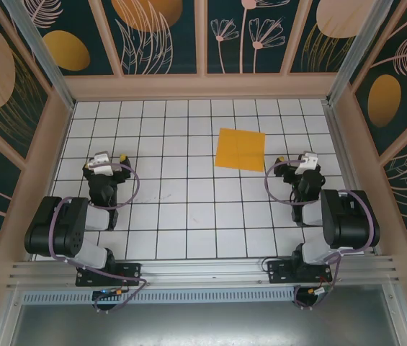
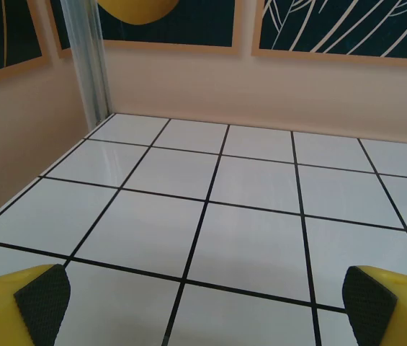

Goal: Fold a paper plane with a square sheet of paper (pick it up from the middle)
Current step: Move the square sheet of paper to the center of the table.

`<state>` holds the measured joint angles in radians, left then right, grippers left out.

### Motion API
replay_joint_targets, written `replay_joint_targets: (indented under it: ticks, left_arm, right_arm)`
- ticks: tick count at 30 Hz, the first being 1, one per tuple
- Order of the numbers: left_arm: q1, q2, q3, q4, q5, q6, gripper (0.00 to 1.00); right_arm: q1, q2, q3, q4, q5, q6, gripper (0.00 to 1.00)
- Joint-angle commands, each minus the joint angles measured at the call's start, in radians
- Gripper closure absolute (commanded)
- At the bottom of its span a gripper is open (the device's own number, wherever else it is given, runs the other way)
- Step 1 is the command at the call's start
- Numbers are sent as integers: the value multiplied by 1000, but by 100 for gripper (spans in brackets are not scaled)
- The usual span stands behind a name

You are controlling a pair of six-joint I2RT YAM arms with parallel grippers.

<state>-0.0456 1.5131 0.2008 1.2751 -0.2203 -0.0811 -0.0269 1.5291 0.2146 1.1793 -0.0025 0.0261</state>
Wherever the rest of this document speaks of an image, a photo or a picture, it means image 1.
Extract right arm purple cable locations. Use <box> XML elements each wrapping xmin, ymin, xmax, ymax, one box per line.
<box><xmin>263</xmin><ymin>161</ymin><xmax>379</xmax><ymax>311</ymax></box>

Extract grey metal sheet panel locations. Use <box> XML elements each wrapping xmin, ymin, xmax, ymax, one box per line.
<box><xmin>0</xmin><ymin>301</ymin><xmax>407</xmax><ymax>346</ymax></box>

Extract small controller circuit board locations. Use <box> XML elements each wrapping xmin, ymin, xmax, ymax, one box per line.
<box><xmin>305</xmin><ymin>284</ymin><xmax>334</xmax><ymax>300</ymax></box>
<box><xmin>91</xmin><ymin>286</ymin><xmax>132</xmax><ymax>302</ymax></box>

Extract aluminium frame post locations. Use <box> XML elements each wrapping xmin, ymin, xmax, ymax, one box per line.
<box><xmin>325</xmin><ymin>0</ymin><xmax>395</xmax><ymax>105</ymax></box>
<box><xmin>1</xmin><ymin>0</ymin><xmax>76</xmax><ymax>111</ymax></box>

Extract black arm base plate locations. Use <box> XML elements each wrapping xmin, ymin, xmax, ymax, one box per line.
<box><xmin>266</xmin><ymin>259</ymin><xmax>334</xmax><ymax>285</ymax></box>
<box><xmin>75</xmin><ymin>261</ymin><xmax>143</xmax><ymax>288</ymax></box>

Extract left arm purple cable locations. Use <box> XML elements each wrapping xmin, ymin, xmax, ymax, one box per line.
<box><xmin>50</xmin><ymin>161</ymin><xmax>148</xmax><ymax>314</ymax></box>

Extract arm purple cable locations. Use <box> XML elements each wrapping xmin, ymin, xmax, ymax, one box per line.
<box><xmin>263</xmin><ymin>161</ymin><xmax>379</xmax><ymax>311</ymax></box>
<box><xmin>50</xmin><ymin>161</ymin><xmax>148</xmax><ymax>314</ymax></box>

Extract aluminium mounting rail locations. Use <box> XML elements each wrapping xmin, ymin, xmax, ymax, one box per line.
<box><xmin>6</xmin><ymin>255</ymin><xmax>402</xmax><ymax>289</ymax></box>

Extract aluminium side rail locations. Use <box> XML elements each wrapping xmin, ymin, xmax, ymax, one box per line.
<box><xmin>323</xmin><ymin>102</ymin><xmax>384</xmax><ymax>257</ymax></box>

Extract orange paper sheet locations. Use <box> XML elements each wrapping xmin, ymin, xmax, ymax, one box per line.
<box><xmin>214</xmin><ymin>128</ymin><xmax>267</xmax><ymax>172</ymax></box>

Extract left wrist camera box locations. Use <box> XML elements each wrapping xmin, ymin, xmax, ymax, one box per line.
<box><xmin>93</xmin><ymin>152</ymin><xmax>115</xmax><ymax>177</ymax></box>

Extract grey slotted cable duct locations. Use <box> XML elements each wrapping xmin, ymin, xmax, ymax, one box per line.
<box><xmin>21</xmin><ymin>286</ymin><xmax>298</xmax><ymax>303</ymax></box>

